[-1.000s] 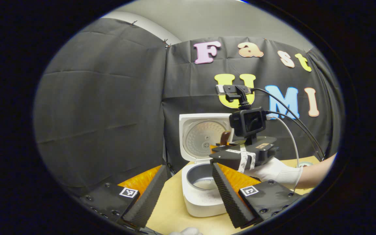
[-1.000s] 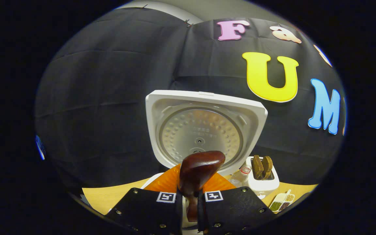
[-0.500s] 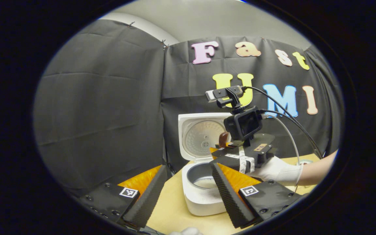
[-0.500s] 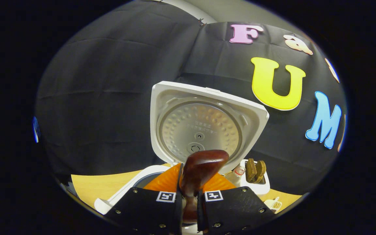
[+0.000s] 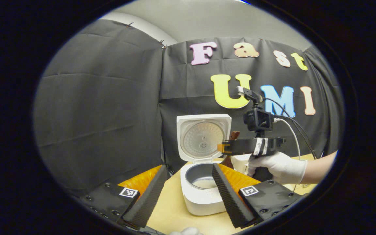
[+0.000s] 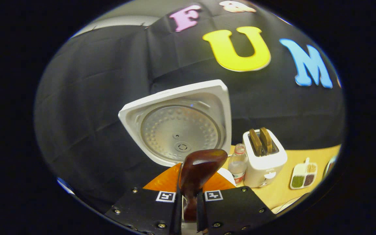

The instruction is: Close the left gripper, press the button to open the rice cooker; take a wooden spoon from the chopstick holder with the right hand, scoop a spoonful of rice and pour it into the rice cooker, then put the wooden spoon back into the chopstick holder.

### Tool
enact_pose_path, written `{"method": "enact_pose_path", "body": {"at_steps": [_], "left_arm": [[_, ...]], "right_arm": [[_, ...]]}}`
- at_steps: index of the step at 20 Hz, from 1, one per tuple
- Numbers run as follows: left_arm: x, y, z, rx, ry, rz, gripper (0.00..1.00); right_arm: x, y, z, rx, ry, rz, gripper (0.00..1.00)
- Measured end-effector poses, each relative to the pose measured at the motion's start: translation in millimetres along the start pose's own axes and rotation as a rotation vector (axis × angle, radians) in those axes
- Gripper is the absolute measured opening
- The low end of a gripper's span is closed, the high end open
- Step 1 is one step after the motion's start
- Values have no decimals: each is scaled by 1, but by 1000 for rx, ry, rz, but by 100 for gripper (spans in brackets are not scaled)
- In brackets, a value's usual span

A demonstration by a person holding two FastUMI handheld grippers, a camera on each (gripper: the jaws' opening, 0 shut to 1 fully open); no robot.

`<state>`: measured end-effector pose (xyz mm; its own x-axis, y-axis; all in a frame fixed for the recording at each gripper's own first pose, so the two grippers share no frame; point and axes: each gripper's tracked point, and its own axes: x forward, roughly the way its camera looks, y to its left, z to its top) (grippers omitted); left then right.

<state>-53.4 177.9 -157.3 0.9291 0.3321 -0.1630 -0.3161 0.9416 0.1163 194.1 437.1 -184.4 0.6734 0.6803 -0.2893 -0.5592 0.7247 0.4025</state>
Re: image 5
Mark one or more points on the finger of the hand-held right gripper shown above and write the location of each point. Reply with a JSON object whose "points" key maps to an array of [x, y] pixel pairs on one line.
{"points": [[225, 148]]}

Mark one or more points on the white rice cooker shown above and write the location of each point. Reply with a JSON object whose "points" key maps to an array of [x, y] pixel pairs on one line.
{"points": [[201, 204]]}

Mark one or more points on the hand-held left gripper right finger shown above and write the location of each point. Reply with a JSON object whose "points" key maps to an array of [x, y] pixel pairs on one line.
{"points": [[230, 199]]}

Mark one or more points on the dark wooden spoon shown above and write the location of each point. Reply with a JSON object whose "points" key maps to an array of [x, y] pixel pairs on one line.
{"points": [[234, 135]]}

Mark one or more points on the black backdrop cloth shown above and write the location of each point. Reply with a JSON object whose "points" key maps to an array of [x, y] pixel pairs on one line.
{"points": [[103, 107]]}

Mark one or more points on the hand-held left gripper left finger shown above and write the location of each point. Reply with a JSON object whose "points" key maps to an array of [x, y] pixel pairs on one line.
{"points": [[147, 202]]}

